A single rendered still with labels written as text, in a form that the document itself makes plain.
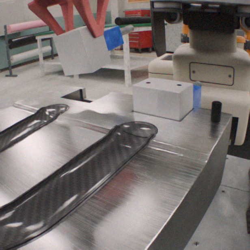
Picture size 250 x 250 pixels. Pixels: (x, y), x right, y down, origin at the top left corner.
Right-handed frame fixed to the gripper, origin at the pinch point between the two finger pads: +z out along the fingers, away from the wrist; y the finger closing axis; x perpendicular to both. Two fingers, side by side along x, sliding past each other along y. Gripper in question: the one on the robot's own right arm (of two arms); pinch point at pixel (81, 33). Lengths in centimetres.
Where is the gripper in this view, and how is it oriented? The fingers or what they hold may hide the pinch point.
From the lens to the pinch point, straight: 30.6
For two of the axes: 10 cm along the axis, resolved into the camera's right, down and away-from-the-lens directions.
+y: 8.0, 0.9, -5.9
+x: 5.4, -5.2, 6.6
